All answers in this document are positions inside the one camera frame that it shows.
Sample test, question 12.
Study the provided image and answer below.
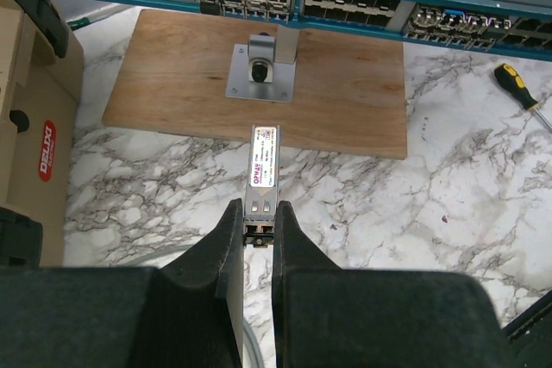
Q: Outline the wooden base board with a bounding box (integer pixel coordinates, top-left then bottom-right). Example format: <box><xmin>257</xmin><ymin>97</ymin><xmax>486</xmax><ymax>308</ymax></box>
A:
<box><xmin>103</xmin><ymin>9</ymin><xmax>407</xmax><ymax>159</ymax></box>

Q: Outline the yellow black screwdriver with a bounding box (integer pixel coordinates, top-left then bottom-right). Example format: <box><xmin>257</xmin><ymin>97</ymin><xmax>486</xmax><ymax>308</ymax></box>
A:
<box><xmin>493</xmin><ymin>63</ymin><xmax>551</xmax><ymax>131</ymax></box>

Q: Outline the green handled tool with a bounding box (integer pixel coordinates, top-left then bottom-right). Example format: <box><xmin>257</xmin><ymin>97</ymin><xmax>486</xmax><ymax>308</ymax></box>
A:
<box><xmin>67</xmin><ymin>4</ymin><xmax>129</xmax><ymax>31</ymax></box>

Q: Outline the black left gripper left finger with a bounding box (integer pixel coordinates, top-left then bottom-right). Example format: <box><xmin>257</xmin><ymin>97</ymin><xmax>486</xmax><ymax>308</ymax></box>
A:
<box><xmin>1</xmin><ymin>199</ymin><xmax>243</xmax><ymax>367</ymax></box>

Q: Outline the metal switch stand bracket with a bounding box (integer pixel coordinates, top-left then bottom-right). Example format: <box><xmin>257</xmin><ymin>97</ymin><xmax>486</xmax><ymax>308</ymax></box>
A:
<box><xmin>225</xmin><ymin>26</ymin><xmax>299</xmax><ymax>103</ymax></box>

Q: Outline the tan plastic tool case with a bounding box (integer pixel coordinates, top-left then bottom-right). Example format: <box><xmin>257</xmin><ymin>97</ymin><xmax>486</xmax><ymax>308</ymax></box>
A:
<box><xmin>1</xmin><ymin>0</ymin><xmax>84</xmax><ymax>269</ymax></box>

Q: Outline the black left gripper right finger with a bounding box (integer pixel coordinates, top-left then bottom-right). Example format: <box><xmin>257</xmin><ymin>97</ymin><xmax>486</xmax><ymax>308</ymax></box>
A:
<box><xmin>272</xmin><ymin>202</ymin><xmax>513</xmax><ymax>367</ymax></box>

